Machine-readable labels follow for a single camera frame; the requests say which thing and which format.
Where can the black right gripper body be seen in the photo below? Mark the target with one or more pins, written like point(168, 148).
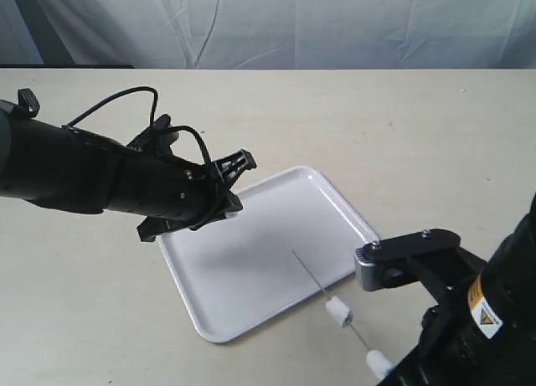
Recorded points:
point(460, 344)

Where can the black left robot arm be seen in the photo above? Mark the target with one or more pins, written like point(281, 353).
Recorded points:
point(73, 170)

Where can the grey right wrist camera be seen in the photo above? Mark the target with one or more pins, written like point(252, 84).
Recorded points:
point(432, 257)

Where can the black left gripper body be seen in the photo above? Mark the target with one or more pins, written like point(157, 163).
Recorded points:
point(172, 194)

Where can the white plastic tray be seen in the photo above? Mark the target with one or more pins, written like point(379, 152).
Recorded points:
point(235, 274)

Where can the white backdrop curtain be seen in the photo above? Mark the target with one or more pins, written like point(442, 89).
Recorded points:
point(270, 34)

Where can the white marshmallow piece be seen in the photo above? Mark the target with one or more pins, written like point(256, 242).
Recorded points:
point(379, 365)
point(339, 311)

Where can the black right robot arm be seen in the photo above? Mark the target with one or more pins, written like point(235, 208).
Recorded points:
point(509, 278)

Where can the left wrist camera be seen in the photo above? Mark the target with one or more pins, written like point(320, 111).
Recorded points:
point(152, 140)

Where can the thin metal skewer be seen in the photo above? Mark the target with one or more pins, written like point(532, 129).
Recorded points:
point(327, 296)

